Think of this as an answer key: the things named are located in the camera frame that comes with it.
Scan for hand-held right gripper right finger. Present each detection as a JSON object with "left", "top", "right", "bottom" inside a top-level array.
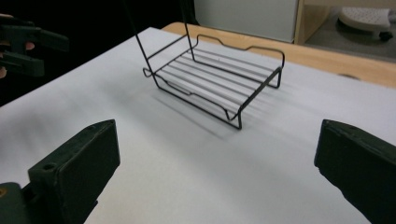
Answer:
[{"left": 313, "top": 119, "right": 396, "bottom": 224}]

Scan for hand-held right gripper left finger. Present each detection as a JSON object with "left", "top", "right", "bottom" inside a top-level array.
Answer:
[{"left": 27, "top": 119, "right": 121, "bottom": 224}]

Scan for black wire rack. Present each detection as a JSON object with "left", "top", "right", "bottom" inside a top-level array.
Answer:
[{"left": 121, "top": 0, "right": 287, "bottom": 131}]

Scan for black curtain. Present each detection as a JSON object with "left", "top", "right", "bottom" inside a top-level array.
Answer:
[{"left": 0, "top": 0, "right": 200, "bottom": 108}]

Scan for wooden table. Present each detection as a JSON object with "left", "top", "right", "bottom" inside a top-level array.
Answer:
[{"left": 161, "top": 21, "right": 396, "bottom": 91}]

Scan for white chair base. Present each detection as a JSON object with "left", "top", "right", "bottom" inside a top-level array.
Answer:
[{"left": 337, "top": 6, "right": 394, "bottom": 43}]

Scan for white cabinet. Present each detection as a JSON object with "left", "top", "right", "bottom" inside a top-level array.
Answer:
[{"left": 193, "top": 0, "right": 301, "bottom": 44}]

